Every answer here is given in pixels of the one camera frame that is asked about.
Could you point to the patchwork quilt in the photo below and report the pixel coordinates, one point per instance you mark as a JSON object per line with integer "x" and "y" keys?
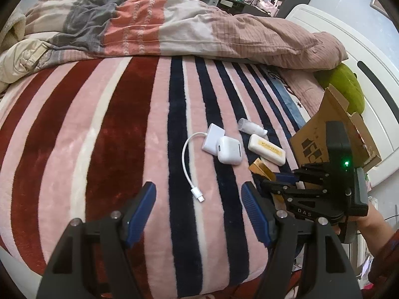
{"x": 187, "y": 28}

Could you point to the green plush toy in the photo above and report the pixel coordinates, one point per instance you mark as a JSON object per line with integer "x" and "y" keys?
{"x": 346, "y": 84}

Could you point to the cream box with yellow label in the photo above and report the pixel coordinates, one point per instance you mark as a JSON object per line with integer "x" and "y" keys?
{"x": 265, "y": 148}

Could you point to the gold foil packet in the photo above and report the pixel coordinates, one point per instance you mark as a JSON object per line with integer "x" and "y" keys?
{"x": 261, "y": 168}

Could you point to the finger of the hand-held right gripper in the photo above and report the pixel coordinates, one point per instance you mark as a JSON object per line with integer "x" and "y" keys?
{"x": 288, "y": 178}
{"x": 274, "y": 187}

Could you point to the person's right forearm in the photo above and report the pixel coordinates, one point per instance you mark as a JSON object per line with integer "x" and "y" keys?
{"x": 372, "y": 224}

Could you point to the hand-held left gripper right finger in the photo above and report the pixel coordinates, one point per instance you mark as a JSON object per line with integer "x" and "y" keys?
{"x": 256, "y": 216}

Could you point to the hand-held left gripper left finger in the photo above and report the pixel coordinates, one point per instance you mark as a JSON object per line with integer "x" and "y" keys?
{"x": 141, "y": 215}

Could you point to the white headboard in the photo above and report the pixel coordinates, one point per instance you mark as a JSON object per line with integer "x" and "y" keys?
{"x": 375, "y": 78}

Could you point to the striped plush blanket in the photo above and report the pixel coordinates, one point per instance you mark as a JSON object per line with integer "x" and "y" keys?
{"x": 93, "y": 146}

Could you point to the small white bottle clear cap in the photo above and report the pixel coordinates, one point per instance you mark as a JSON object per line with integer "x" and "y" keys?
{"x": 252, "y": 127}

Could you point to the white earbuds case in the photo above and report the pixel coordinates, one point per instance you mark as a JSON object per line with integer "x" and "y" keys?
{"x": 229, "y": 151}

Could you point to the brown cardboard box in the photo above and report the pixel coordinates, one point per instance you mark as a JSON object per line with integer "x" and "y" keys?
{"x": 314, "y": 137}

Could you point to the pink pillow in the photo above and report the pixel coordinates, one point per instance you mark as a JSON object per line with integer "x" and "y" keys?
{"x": 307, "y": 90}

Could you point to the blue printed bed sheet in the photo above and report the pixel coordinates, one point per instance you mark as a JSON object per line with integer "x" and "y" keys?
{"x": 285, "y": 98}

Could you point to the framed wall picture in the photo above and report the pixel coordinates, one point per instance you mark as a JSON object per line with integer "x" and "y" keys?
{"x": 378, "y": 5}

